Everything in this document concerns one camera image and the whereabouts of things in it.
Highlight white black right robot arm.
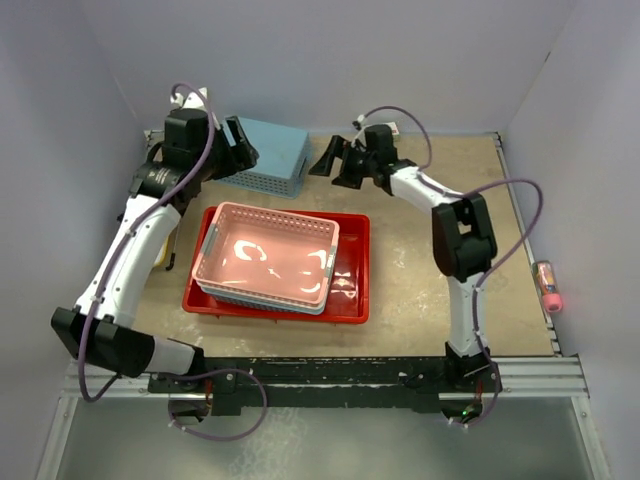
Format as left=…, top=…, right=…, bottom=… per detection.
left=309, top=125, right=499, bottom=391

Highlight pink perforated basket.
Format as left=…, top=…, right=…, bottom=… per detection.
left=191, top=202, right=340, bottom=296

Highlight small white green box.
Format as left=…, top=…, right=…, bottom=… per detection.
left=386, top=122, right=400, bottom=138

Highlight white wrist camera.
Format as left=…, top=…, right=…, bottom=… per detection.
left=170, top=87, right=208, bottom=111
left=351, top=115, right=367, bottom=147

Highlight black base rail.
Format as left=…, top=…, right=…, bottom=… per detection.
left=148, top=355, right=502, bottom=416

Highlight red plastic tray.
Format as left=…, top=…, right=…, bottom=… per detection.
left=182, top=210, right=371, bottom=325

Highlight light blue perforated basket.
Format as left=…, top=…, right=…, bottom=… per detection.
left=218, top=117, right=312, bottom=199

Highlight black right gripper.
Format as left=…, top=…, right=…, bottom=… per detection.
left=310, top=136, right=377, bottom=191

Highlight pink capped bottle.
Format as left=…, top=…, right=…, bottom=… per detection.
left=532, top=261, right=563, bottom=314

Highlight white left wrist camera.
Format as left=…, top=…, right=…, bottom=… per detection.
left=170, top=87, right=208, bottom=111

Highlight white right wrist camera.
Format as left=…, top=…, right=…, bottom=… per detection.
left=351, top=115, right=367, bottom=147

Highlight yellow framed whiteboard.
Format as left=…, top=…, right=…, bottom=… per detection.
left=153, top=231, right=173, bottom=268

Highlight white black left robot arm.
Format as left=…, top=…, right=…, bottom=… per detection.
left=51, top=108, right=259, bottom=392

